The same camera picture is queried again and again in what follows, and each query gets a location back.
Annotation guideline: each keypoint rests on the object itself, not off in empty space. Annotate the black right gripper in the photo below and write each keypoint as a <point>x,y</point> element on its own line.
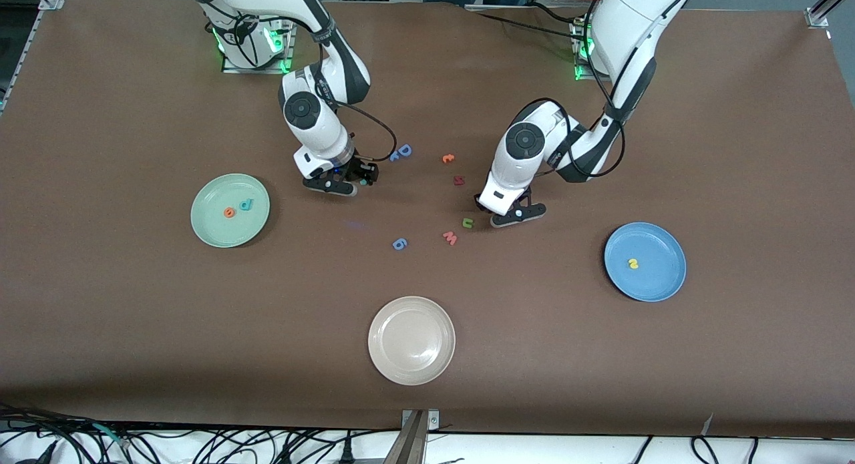
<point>359,167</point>

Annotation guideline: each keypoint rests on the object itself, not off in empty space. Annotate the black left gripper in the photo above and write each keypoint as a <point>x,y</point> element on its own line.
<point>481,207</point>

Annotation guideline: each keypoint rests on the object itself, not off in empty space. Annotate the teal foam letter p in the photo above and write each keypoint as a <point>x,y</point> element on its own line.
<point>244,206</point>

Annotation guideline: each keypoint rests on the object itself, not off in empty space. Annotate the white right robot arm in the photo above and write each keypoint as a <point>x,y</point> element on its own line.
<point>320,127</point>

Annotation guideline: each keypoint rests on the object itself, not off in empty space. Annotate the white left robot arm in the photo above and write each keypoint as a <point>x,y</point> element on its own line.
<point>628,23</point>

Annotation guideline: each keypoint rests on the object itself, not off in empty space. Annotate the blue foam letter D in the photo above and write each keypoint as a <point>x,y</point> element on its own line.
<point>409,151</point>

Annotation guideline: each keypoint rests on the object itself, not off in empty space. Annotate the pink foam letter w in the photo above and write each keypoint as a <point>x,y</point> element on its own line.
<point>450,239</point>

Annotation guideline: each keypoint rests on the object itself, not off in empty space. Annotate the blue foam letter g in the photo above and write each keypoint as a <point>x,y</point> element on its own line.
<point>397,241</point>

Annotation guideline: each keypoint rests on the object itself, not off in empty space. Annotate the beige plate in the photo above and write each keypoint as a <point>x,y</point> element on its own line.
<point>411,340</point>

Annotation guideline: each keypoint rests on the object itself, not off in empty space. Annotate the green plate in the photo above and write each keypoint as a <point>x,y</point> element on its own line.
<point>220,230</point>

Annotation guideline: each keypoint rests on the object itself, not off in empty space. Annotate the blue plate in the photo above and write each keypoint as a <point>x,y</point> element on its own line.
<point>658,277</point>

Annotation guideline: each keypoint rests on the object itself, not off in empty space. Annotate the brown table cover mat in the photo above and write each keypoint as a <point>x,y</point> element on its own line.
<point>133,317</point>

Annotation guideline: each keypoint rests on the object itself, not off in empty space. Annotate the black power plug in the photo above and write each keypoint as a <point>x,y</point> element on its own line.
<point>346,454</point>

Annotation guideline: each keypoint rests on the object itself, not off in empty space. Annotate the white tape scrap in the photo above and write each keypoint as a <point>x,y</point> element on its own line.
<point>708,424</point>

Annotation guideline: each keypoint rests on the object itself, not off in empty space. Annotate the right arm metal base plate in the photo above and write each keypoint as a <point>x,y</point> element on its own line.
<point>257,70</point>

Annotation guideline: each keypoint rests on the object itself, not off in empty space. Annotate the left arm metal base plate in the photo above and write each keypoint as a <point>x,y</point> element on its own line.
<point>581,73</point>

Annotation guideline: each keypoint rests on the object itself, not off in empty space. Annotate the aluminium frame post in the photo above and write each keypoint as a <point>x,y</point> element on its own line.
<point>409,447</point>

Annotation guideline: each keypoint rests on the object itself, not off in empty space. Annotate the aluminium frame profile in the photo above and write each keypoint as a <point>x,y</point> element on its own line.
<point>818,17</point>
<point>53,0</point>

